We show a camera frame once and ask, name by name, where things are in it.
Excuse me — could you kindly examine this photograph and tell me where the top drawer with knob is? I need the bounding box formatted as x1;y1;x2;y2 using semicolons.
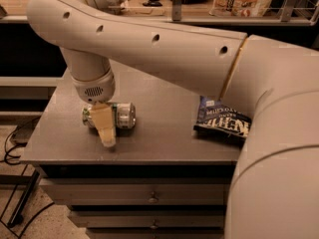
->
40;178;229;205

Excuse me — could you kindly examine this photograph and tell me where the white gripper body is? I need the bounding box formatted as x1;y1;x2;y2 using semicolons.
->
71;69;116;104

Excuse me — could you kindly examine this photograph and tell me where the blue Kettle chip bag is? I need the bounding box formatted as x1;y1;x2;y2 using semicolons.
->
193;97;252;139

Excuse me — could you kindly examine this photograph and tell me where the metal shelf rail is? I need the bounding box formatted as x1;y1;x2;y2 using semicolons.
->
0;0;319;26

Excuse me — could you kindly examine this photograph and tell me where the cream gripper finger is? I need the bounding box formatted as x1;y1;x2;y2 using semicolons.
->
90;104;116;147

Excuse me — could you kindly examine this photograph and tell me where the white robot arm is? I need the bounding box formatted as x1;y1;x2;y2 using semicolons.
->
27;0;319;239

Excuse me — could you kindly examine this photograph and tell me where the drawer with knob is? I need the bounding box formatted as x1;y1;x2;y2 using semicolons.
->
40;178;229;205
69;210;224;228

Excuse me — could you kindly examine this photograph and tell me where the black metal stand leg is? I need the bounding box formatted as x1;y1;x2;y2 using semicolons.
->
7;170;39;228

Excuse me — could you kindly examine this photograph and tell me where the grey drawer cabinet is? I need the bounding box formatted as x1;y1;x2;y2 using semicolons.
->
22;64;242;239

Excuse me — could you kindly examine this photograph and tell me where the black cables left floor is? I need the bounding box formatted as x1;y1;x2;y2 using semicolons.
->
0;117;56;239

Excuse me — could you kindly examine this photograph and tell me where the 7up soda can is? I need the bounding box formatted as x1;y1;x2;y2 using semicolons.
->
82;103;137;129

